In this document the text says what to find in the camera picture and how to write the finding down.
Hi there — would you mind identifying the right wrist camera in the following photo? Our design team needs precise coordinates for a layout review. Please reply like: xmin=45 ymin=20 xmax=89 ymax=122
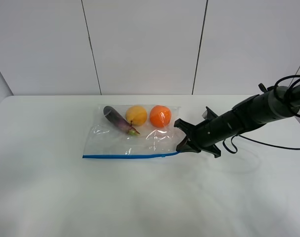
xmin=202 ymin=110 xmax=208 ymax=119

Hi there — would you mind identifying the yellow toy pear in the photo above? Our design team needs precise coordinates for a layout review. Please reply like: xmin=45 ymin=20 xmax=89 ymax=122
xmin=126 ymin=106 xmax=147 ymax=126

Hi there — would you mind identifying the orange toy orange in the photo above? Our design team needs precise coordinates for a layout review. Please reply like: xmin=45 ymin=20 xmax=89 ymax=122
xmin=149 ymin=105 xmax=172 ymax=128

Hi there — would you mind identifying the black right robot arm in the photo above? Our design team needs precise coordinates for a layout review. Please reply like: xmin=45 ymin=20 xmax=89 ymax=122
xmin=174 ymin=85 xmax=300 ymax=158

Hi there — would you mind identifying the purple toy eggplant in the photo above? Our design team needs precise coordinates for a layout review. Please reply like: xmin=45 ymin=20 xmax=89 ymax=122
xmin=103 ymin=106 xmax=140 ymax=136

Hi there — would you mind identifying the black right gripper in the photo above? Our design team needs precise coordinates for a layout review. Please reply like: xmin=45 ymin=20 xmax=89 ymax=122
xmin=174 ymin=107 xmax=239 ymax=158

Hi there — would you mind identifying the clear zip bag blue strip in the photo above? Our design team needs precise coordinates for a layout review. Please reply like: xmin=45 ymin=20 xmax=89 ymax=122
xmin=83 ymin=104 xmax=182 ymax=159

